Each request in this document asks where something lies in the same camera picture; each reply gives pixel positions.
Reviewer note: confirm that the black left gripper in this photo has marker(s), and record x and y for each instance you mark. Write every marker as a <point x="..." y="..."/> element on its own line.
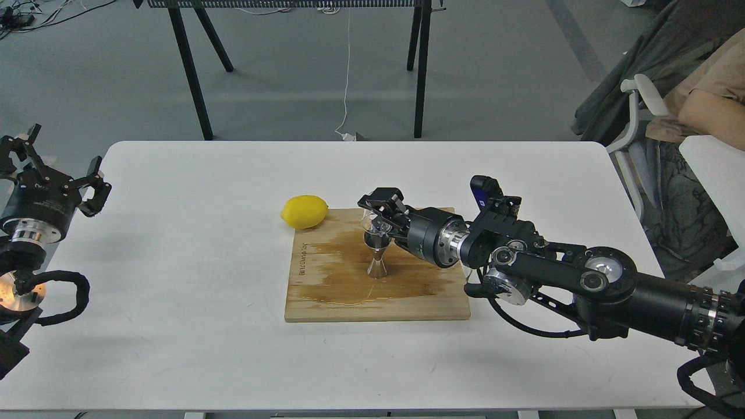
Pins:
<point x="44" y="200"/>

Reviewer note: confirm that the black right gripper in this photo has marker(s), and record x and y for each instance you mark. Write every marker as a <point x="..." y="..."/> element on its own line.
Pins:
<point x="431" y="234"/>

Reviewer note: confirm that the steel jigger measuring cup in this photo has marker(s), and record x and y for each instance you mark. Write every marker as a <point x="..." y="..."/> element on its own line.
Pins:
<point x="377" y="259"/>

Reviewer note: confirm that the small clear glass cup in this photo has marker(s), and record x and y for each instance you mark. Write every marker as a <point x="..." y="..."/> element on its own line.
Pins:
<point x="368" y="221"/>

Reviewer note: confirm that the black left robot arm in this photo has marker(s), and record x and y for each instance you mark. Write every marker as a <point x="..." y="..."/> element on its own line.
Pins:
<point x="23" y="284"/>

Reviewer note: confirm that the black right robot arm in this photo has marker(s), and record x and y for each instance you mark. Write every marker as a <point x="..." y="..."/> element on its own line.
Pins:
<point x="558" y="290"/>

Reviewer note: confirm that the wooden cutting board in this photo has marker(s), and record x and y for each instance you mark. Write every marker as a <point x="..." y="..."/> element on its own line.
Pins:
<point x="328" y="279"/>

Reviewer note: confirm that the yellow lemon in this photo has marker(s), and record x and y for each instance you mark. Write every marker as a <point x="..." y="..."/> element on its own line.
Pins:
<point x="304" y="211"/>

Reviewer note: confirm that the black metal trestle table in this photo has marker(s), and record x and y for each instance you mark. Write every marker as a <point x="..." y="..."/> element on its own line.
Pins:
<point x="232" y="36"/>

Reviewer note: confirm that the dark grey jacket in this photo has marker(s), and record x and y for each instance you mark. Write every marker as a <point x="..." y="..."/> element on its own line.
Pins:
<point x="685" y="229"/>

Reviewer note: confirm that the white office chair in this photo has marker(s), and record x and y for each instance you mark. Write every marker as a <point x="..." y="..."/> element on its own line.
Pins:
<point x="629" y="157"/>

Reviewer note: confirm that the person in beige shirt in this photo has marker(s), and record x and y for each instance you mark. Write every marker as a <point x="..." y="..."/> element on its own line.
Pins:
<point x="709" y="101"/>

